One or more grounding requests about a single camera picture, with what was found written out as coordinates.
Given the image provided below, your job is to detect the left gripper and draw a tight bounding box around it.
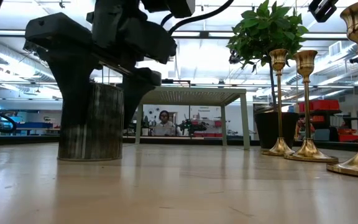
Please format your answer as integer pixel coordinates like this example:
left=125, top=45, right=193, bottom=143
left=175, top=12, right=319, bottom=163
left=23, top=0, right=178, bottom=132

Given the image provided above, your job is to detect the dark ribbed metal cup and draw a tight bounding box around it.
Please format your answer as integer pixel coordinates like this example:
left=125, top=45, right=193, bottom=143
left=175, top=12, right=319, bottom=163
left=57, top=81, right=126, bottom=162

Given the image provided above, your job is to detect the green potted plant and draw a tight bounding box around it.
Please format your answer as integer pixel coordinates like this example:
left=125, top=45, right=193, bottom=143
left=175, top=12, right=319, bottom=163
left=226, top=0, right=310, bottom=150

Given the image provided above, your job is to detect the person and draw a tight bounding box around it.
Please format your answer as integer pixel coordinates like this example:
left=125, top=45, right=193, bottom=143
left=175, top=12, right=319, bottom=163
left=152, top=110, right=180, bottom=137

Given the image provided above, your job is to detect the blue workbench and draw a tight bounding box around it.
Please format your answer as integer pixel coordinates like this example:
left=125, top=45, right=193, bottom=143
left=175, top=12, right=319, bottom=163
left=15, top=121, right=54, bottom=129

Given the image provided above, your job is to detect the green perforated metal shelf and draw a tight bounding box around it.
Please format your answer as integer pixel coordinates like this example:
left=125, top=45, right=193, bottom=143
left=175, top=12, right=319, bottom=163
left=134, top=86, right=250, bottom=151

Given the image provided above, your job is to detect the black ceiling spotlight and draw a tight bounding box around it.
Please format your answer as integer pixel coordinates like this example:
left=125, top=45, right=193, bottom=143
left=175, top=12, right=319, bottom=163
left=228, top=51, right=241, bottom=65

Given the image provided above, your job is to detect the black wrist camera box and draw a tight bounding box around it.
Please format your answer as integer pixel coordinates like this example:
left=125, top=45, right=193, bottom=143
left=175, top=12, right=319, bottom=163
left=140, top=0, right=196, bottom=19

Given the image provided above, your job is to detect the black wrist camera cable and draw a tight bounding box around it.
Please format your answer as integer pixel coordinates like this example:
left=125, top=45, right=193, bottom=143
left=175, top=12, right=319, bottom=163
left=160, top=0, right=236, bottom=35

